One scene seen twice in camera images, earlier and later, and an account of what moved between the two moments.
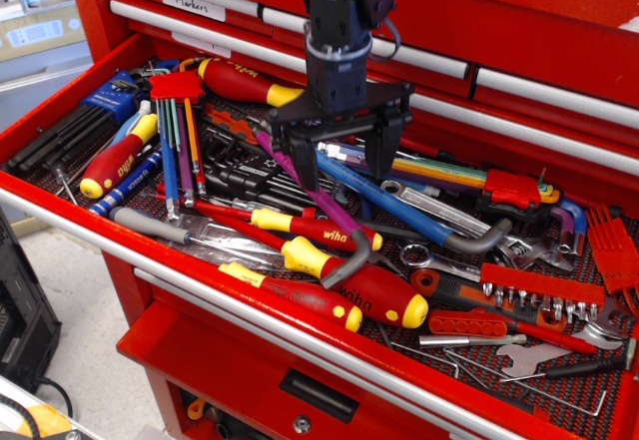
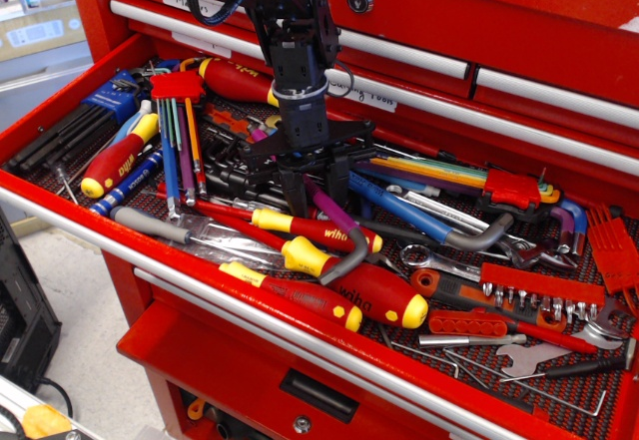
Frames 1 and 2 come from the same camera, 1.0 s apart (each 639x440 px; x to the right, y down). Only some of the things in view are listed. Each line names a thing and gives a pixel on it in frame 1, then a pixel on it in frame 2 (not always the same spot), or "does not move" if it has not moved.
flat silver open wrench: (527, 358) does not move
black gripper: (339, 100) → (307, 138)
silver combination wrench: (418, 254) does not move
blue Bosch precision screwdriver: (104, 206) does not move
